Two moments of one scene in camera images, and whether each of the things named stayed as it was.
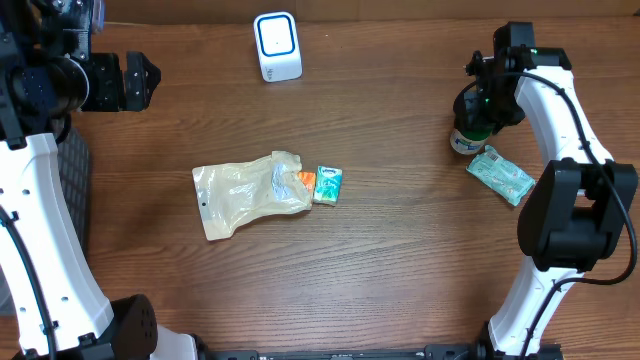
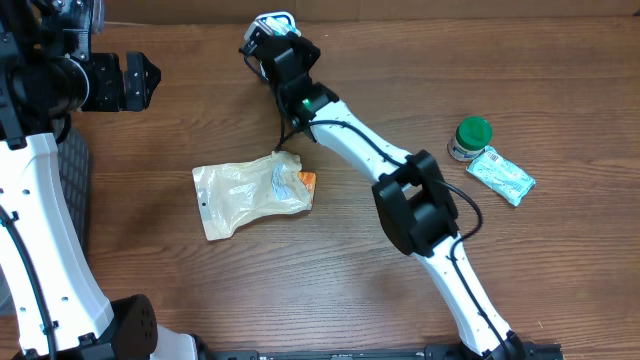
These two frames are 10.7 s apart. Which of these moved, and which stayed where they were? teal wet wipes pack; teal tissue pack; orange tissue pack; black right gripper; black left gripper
Moved: teal tissue pack; black right gripper
Stayed: orange tissue pack; black left gripper; teal wet wipes pack
